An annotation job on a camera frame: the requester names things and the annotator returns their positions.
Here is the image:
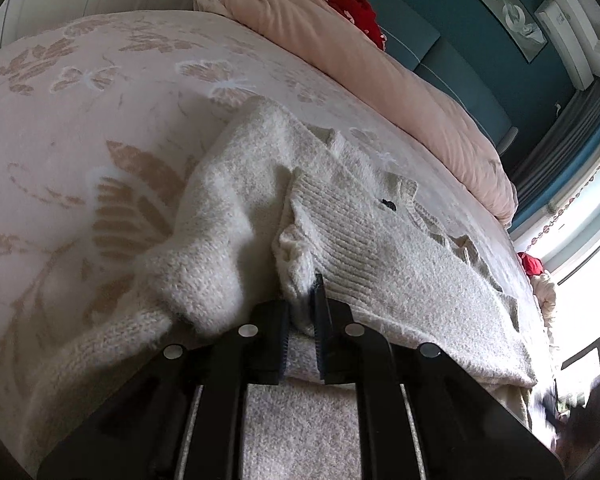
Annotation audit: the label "cream knitted cardigan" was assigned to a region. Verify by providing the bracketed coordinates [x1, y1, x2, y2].
[20, 98, 536, 479]

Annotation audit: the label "red and cream clothes pile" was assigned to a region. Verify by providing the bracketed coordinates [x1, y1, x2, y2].
[517, 252, 557, 332]

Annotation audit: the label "pink floral bedspread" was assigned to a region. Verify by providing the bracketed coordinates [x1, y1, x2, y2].
[0, 11, 550, 440]

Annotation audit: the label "red garment near headboard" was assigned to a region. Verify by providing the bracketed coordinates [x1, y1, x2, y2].
[323, 0, 387, 51]

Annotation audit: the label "teal padded headboard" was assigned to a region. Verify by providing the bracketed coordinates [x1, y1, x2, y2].
[299, 0, 577, 172]

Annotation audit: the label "silver framed wall picture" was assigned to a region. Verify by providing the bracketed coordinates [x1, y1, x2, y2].
[480, 0, 547, 63]

